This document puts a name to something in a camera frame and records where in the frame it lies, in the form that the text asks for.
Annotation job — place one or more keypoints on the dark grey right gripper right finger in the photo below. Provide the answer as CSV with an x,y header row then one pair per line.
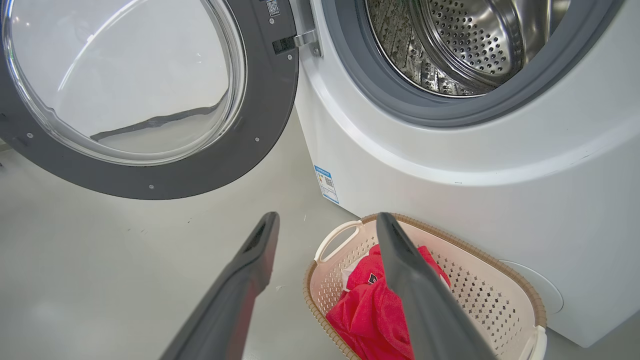
x,y
430,310

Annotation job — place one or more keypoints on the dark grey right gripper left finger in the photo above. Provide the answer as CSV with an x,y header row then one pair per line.
x,y
225,305

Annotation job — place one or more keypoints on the grey rubber door gasket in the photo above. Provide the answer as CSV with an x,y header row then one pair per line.
x,y
550,95

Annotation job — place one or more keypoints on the blue energy label sticker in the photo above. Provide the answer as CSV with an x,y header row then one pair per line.
x,y
326,184

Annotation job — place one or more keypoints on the red garment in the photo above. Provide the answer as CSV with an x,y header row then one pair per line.
x,y
365,315

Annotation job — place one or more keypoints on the white washing machine body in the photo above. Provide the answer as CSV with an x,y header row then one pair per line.
x,y
500,190

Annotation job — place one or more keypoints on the cream perforated laundry basket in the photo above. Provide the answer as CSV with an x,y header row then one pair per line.
x,y
490,300

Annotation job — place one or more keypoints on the steel washing machine drum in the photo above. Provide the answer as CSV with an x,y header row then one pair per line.
x,y
465,40

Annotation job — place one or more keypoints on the round white filter cover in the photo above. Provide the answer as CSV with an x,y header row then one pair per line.
x,y
542,290

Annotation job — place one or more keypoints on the small QR code sticker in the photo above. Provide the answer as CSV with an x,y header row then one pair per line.
x,y
273,7

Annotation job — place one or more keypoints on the metal door hinge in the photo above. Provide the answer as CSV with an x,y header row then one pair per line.
x,y
307,40

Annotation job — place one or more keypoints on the black round washing machine door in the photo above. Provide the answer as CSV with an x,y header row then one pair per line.
x,y
240,150

